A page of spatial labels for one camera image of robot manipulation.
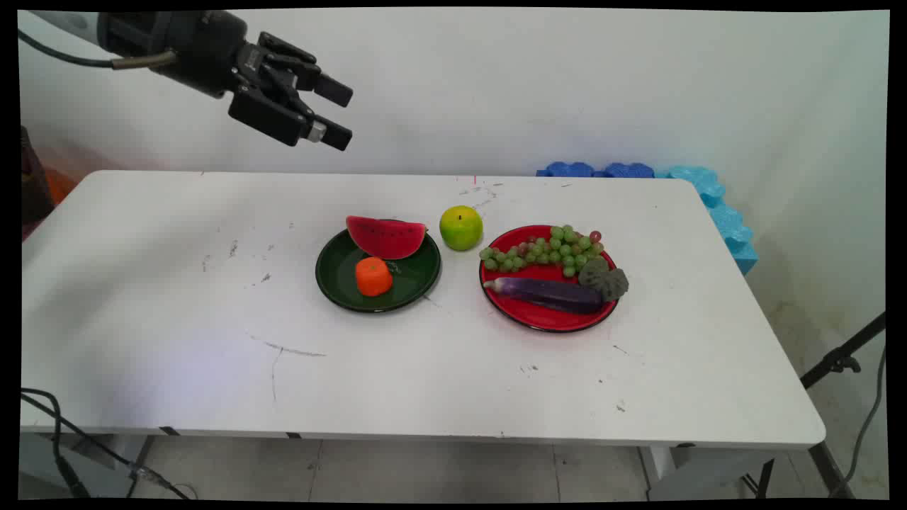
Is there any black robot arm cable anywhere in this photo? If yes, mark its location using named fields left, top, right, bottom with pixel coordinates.
left=18, top=30, right=176, bottom=70

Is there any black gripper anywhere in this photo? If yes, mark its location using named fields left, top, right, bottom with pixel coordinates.
left=98, top=10, right=354, bottom=152

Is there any purple eggplant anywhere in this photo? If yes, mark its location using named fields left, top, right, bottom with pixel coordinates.
left=483, top=276, right=604, bottom=315

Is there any black tripod stand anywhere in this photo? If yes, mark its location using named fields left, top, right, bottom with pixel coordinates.
left=801, top=312, right=887, bottom=390

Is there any red watermelon slice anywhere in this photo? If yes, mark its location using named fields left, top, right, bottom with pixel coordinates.
left=346, top=215, right=428, bottom=261

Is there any green apple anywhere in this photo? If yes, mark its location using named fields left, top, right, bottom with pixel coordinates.
left=439, top=205, right=484, bottom=251

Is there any black table leg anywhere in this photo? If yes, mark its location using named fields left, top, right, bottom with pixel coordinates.
left=808, top=442, right=855, bottom=499

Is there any red plate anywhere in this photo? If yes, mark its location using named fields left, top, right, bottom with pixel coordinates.
left=479, top=225, right=619, bottom=333

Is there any black looped cable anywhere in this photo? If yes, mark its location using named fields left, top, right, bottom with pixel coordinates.
left=20, top=387, right=91, bottom=499

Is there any dark green plate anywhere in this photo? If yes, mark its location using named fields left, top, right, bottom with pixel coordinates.
left=315, top=227, right=442, bottom=314

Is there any dark green grape leaf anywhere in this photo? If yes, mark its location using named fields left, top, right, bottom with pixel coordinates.
left=578, top=256, right=630, bottom=302

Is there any grey table leg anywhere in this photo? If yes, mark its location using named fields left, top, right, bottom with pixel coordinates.
left=126, top=435, right=158, bottom=499

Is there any orange toy fruit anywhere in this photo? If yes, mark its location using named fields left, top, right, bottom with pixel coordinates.
left=354, top=256, right=394, bottom=298

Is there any light blue foam mat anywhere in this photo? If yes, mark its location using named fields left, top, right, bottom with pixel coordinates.
left=655, top=165, right=760, bottom=276

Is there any black cable with connector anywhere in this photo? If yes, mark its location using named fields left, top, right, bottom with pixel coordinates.
left=20, top=394, right=193, bottom=501

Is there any green grape bunch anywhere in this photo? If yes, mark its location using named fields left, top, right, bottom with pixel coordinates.
left=480, top=225, right=604, bottom=278

